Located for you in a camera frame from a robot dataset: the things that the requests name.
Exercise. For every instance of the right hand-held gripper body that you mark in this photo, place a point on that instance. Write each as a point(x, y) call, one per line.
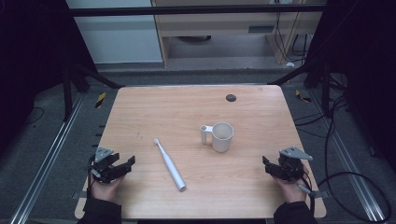
point(291, 165)

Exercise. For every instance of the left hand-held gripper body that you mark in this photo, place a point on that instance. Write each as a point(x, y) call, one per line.
point(104, 170)

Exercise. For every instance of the white electric toothbrush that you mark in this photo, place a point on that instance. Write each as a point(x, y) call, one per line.
point(170, 166)

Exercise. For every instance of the person's left hand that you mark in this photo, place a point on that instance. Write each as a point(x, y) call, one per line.
point(106, 189)

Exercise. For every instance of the person's right hand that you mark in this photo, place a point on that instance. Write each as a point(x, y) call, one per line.
point(291, 190)

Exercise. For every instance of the yellow black striped tape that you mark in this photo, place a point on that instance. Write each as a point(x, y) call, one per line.
point(302, 97)
point(100, 100)

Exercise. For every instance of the dark round table grommet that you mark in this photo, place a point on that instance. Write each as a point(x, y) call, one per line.
point(230, 98)

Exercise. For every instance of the black metal stand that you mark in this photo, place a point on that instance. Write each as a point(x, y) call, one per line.
point(73, 84)
point(323, 81)

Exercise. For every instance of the small white round object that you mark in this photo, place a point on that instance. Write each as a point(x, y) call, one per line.
point(290, 64)

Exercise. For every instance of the white cabinet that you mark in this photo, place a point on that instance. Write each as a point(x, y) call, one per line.
point(118, 37)

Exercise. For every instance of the black curtain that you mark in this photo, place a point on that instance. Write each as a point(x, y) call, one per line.
point(31, 62)
point(364, 62)

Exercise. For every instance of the light wooden desk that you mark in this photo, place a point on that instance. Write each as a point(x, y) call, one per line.
point(224, 26)

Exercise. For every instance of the aluminium floor rail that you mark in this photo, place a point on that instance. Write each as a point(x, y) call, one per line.
point(46, 161)
point(351, 168)

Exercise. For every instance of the black horizontal frame bar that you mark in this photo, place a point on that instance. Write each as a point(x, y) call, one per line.
point(193, 10)

